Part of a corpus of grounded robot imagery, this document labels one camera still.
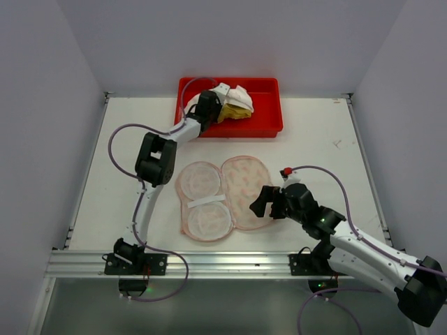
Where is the yellow bra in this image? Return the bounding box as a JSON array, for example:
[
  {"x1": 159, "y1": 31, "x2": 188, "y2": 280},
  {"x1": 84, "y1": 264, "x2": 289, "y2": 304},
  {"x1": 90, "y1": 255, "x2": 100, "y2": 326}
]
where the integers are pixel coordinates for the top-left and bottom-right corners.
[{"x1": 217, "y1": 104, "x2": 252, "y2": 124}]

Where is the red plastic tray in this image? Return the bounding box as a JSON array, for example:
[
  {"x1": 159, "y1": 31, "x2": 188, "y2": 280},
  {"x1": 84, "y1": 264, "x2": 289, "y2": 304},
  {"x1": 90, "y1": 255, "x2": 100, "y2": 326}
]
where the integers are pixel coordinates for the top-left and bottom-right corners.
[{"x1": 173, "y1": 77, "x2": 284, "y2": 140}]

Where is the aluminium front rail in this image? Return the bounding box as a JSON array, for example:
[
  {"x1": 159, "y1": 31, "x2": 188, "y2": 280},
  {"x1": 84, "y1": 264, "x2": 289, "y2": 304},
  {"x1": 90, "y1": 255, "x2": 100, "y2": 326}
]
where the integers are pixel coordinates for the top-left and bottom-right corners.
[{"x1": 44, "y1": 251, "x2": 344, "y2": 280}]

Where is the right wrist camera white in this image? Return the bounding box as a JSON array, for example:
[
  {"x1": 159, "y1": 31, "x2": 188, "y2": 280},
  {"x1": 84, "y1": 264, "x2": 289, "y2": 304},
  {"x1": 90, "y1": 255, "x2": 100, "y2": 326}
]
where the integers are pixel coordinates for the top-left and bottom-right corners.
[{"x1": 279, "y1": 167, "x2": 301, "y2": 188}]

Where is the white bra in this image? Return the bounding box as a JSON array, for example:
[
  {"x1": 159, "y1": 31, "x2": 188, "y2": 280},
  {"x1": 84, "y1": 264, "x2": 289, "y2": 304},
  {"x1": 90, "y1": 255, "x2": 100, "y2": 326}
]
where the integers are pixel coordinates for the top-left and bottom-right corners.
[{"x1": 179, "y1": 85, "x2": 254, "y2": 114}]

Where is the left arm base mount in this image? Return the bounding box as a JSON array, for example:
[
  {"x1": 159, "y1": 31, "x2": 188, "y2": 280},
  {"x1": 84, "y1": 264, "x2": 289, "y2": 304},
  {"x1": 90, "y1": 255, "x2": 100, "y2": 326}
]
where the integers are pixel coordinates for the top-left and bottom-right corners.
[{"x1": 102, "y1": 252, "x2": 168, "y2": 297}]

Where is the floral mesh laundry bag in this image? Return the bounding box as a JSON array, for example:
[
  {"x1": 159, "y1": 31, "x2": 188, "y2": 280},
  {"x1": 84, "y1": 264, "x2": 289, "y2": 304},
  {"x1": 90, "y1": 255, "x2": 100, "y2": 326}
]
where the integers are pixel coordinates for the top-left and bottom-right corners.
[{"x1": 175, "y1": 156, "x2": 272, "y2": 242}]

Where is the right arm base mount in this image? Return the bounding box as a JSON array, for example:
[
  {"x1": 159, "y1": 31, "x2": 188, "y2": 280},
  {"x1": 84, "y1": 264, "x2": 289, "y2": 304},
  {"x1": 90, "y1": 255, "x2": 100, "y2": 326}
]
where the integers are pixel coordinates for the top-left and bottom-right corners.
[{"x1": 288, "y1": 246, "x2": 339, "y2": 292}]

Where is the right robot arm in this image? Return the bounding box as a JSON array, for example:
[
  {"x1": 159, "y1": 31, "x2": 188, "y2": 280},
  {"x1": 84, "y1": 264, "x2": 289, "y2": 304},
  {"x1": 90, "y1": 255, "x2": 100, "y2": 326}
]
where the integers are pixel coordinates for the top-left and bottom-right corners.
[{"x1": 249, "y1": 182, "x2": 446, "y2": 327}]

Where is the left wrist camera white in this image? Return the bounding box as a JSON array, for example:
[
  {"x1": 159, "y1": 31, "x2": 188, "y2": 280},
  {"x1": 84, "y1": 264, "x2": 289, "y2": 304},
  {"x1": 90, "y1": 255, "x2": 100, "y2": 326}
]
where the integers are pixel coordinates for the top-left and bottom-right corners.
[{"x1": 211, "y1": 82, "x2": 230, "y2": 103}]

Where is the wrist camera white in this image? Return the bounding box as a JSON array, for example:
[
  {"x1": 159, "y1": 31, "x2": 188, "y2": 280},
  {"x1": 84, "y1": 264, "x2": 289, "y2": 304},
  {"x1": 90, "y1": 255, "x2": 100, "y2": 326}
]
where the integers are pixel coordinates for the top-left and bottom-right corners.
[
  {"x1": 211, "y1": 82, "x2": 230, "y2": 103},
  {"x1": 279, "y1": 167, "x2": 301, "y2": 188}
]

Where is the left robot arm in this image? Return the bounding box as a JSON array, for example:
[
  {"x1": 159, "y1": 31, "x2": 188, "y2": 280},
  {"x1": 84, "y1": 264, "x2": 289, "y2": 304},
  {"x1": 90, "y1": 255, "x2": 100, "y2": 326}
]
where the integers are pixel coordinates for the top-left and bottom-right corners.
[{"x1": 108, "y1": 86, "x2": 228, "y2": 267}]

